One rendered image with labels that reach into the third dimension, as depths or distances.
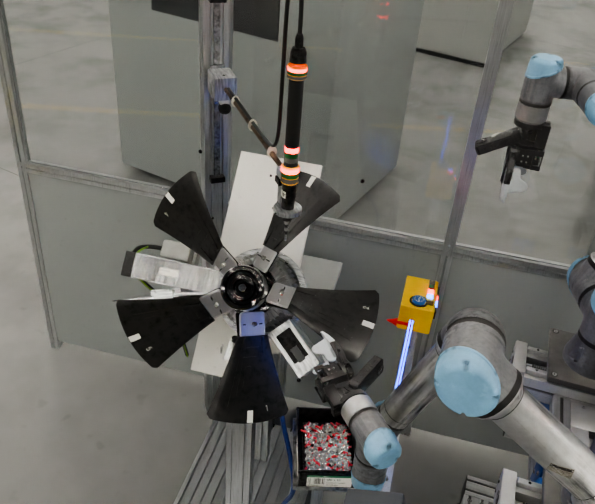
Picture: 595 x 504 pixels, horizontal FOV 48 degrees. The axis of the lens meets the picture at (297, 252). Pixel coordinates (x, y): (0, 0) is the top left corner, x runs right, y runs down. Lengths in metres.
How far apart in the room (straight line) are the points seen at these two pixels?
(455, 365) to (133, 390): 2.19
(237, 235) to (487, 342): 1.02
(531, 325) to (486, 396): 1.42
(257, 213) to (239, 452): 0.86
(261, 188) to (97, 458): 1.43
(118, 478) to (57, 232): 1.04
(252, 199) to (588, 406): 1.13
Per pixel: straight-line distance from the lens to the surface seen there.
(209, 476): 2.78
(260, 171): 2.10
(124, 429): 3.07
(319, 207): 1.76
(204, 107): 2.24
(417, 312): 2.02
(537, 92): 1.69
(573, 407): 2.06
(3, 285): 3.95
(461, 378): 1.23
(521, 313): 2.61
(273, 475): 2.78
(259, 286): 1.75
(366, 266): 2.55
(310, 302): 1.79
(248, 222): 2.07
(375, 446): 1.44
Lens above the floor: 2.30
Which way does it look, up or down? 34 degrees down
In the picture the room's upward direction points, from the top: 5 degrees clockwise
